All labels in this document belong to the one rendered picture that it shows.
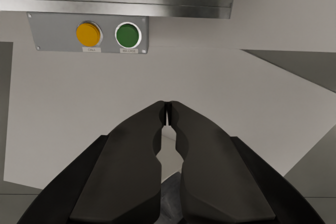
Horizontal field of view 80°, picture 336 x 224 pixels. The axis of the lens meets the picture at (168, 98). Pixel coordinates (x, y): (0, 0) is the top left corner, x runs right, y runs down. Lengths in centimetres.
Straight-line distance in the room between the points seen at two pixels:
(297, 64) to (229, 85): 119
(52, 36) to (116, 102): 23
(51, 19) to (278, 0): 46
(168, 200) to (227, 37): 41
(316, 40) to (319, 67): 121
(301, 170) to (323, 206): 74
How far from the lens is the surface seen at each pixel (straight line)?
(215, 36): 51
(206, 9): 39
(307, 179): 260
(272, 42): 56
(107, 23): 40
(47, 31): 44
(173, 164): 56
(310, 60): 176
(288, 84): 63
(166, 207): 53
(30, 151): 78
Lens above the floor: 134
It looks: 61 degrees down
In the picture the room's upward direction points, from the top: 176 degrees clockwise
